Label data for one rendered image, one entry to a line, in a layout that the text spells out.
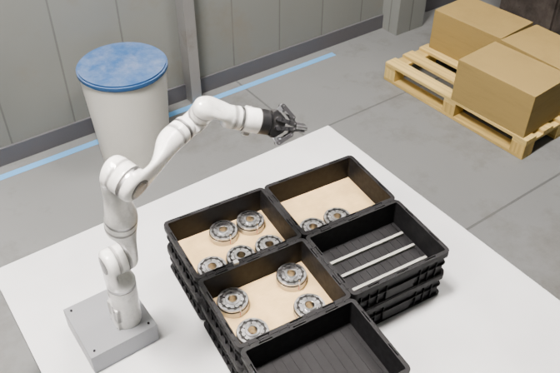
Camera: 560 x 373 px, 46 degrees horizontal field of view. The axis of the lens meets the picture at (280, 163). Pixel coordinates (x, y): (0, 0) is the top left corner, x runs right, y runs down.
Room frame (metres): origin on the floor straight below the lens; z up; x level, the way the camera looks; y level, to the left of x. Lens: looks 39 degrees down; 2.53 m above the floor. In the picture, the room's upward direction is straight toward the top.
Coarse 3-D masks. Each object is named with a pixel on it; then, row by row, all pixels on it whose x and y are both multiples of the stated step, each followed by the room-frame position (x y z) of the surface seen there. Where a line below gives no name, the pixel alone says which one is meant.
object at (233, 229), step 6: (216, 222) 1.71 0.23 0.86; (222, 222) 1.72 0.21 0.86; (228, 222) 1.72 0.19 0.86; (210, 228) 1.68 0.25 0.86; (216, 228) 1.69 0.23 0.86; (234, 228) 1.69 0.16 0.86; (210, 234) 1.66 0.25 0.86; (216, 234) 1.66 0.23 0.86; (228, 234) 1.65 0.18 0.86; (234, 234) 1.65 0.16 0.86; (222, 240) 1.63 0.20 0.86
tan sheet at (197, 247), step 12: (264, 216) 1.78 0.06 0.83; (264, 228) 1.72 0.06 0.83; (192, 240) 1.66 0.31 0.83; (204, 240) 1.66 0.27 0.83; (240, 240) 1.66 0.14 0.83; (252, 240) 1.66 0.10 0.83; (192, 252) 1.59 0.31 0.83; (204, 252) 1.59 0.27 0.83; (216, 252) 1.59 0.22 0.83; (192, 264) 1.54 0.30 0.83
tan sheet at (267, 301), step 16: (240, 288) 1.43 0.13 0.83; (256, 288) 1.43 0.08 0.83; (272, 288) 1.43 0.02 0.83; (304, 288) 1.43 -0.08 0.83; (320, 288) 1.43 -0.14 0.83; (256, 304) 1.37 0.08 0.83; (272, 304) 1.37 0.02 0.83; (288, 304) 1.37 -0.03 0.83; (240, 320) 1.30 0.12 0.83; (272, 320) 1.30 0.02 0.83; (288, 320) 1.30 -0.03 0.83
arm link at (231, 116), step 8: (208, 96) 1.52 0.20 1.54; (192, 104) 1.50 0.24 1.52; (200, 104) 1.48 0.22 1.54; (208, 104) 1.49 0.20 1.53; (216, 104) 1.51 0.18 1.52; (224, 104) 1.53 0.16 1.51; (200, 112) 1.47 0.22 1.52; (208, 112) 1.47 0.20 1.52; (216, 112) 1.48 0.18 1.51; (224, 112) 1.50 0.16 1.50; (232, 112) 1.51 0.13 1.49; (240, 112) 1.52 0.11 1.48; (208, 120) 1.48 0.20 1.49; (224, 120) 1.49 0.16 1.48; (232, 120) 1.50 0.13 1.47; (240, 120) 1.51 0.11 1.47; (232, 128) 1.51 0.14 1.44; (240, 128) 1.51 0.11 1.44
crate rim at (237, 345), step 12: (300, 240) 1.56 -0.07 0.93; (264, 252) 1.50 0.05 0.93; (312, 252) 1.50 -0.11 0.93; (240, 264) 1.45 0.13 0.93; (324, 264) 1.45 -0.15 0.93; (216, 276) 1.40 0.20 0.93; (336, 276) 1.40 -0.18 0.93; (204, 288) 1.35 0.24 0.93; (336, 300) 1.30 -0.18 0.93; (216, 312) 1.25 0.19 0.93; (312, 312) 1.26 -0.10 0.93; (288, 324) 1.21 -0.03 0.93; (228, 336) 1.18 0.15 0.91; (264, 336) 1.17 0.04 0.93; (240, 348) 1.13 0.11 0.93
